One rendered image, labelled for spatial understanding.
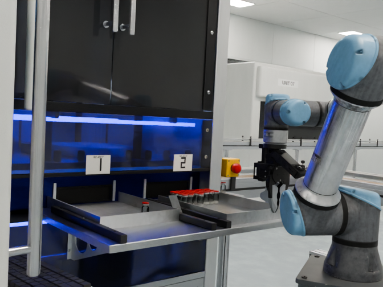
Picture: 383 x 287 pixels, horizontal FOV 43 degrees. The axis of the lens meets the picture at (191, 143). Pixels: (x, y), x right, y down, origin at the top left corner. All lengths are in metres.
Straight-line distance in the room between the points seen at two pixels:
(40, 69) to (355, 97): 0.63
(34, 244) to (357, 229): 0.79
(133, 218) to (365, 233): 0.61
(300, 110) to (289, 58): 8.02
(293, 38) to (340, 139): 8.41
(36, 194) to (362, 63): 0.67
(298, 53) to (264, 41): 0.97
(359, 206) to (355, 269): 0.16
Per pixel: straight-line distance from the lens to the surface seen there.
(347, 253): 1.33
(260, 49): 8.80
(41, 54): 0.91
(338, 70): 1.07
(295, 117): 1.37
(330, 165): 1.17
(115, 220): 1.31
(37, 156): 0.90
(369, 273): 1.34
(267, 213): 1.52
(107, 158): 1.57
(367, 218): 1.32
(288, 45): 9.39
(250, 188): 2.16
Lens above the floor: 1.18
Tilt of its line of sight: 3 degrees down
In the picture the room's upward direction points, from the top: 3 degrees clockwise
